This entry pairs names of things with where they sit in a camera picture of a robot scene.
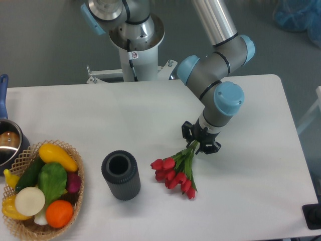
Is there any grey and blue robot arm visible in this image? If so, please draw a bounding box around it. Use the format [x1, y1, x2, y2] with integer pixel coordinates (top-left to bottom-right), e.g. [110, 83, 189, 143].
[80, 1, 255, 154]

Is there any woven wicker basket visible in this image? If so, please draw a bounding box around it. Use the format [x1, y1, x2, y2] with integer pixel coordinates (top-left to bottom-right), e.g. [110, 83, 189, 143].
[3, 140, 85, 240]

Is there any white onion half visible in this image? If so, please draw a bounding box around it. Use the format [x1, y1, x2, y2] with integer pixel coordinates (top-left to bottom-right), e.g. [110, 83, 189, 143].
[15, 187, 45, 216]

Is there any blue handled saucepan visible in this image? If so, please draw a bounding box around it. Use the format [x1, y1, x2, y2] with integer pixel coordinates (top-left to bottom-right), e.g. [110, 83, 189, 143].
[1, 74, 30, 176]

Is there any white frame at right edge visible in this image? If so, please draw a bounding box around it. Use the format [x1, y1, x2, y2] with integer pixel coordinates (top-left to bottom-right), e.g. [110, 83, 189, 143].
[296, 86, 320, 135]

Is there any blue plastic bag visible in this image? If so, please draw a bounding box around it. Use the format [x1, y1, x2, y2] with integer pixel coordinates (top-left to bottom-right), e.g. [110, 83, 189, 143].
[272, 1, 320, 47]

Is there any purple red onion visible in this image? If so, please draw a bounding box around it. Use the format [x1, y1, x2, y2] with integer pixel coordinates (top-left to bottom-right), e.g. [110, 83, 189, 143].
[66, 172, 81, 193]

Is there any green lettuce leaf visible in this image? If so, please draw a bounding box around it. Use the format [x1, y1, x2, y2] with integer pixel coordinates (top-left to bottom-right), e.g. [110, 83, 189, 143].
[38, 162, 67, 208]

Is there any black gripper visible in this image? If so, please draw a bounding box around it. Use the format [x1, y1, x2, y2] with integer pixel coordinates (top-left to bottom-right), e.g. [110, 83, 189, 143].
[182, 121, 221, 155]

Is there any dark grey ribbed vase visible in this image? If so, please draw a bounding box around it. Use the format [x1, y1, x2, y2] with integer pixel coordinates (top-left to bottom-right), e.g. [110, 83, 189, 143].
[101, 150, 141, 201]

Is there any green cucumber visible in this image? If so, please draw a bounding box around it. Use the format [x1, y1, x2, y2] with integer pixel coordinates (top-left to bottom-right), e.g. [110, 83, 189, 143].
[15, 157, 45, 193]

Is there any red tulip bouquet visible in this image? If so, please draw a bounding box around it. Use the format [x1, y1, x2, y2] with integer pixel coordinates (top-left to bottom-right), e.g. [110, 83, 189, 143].
[150, 141, 198, 199]

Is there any white green leek stalk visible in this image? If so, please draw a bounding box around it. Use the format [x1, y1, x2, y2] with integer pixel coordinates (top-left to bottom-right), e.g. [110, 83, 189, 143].
[34, 207, 48, 225]

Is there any yellow squash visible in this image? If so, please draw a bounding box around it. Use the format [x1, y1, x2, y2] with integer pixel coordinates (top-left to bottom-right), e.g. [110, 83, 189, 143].
[38, 143, 78, 172]

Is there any black device at table edge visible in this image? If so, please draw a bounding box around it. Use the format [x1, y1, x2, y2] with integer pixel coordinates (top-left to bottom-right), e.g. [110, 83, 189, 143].
[302, 203, 320, 230]

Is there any yellow bell pepper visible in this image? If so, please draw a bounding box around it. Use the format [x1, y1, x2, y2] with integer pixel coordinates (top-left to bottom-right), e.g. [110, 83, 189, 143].
[2, 195, 32, 220]

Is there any orange fruit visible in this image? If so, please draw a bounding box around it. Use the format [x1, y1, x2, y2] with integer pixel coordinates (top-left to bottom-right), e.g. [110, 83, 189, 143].
[46, 200, 73, 228]

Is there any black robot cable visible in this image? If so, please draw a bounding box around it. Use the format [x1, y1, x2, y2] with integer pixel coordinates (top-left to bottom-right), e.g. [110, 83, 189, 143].
[126, 39, 139, 82]

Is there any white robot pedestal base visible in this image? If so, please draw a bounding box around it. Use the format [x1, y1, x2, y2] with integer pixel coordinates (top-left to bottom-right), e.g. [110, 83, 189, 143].
[87, 13, 178, 83]

